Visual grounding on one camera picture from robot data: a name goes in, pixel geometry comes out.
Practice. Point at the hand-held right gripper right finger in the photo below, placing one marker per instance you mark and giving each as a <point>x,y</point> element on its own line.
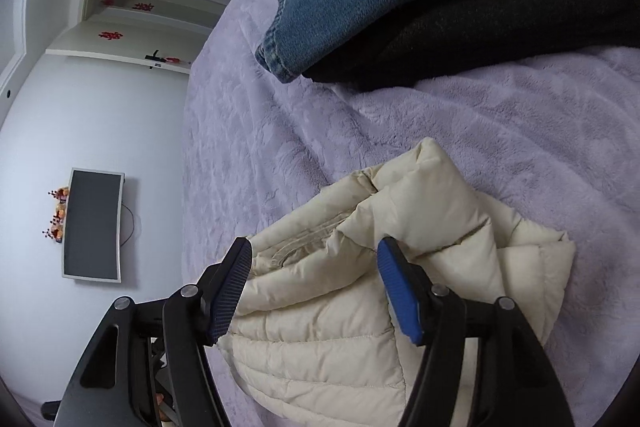
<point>400,292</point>

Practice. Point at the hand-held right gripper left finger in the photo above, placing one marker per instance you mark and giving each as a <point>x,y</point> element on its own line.
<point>230,292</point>

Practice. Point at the cream quilted down jacket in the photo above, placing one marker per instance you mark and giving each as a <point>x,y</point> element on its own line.
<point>320,357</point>

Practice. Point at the purple plush blanket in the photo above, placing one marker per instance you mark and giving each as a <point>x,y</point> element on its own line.
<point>450,107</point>

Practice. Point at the white door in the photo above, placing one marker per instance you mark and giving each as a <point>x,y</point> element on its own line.
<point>150,41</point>

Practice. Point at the red paper door decoration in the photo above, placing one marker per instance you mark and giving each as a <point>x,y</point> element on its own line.
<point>105,35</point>

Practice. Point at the wall-mounted flat screen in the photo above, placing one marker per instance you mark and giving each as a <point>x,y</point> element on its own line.
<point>92,227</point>

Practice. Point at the red orange wall decoration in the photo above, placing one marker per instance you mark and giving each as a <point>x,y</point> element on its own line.
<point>57,217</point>

